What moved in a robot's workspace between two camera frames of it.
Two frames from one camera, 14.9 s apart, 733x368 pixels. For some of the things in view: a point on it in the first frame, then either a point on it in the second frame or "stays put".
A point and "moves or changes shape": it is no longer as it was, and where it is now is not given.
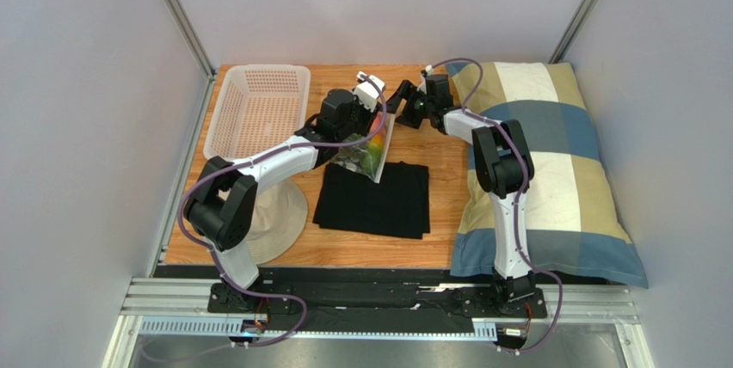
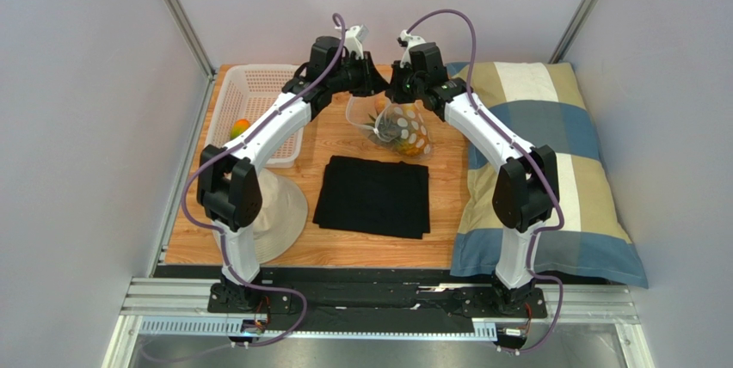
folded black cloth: [397, 205] stays put
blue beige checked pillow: [575, 226] stays put
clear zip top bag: [367, 158] moves or changes shape
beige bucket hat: [280, 217] stays put
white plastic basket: [255, 106] stays put
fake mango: [375, 149] to [239, 127]
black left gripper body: [360, 122] to [348, 76]
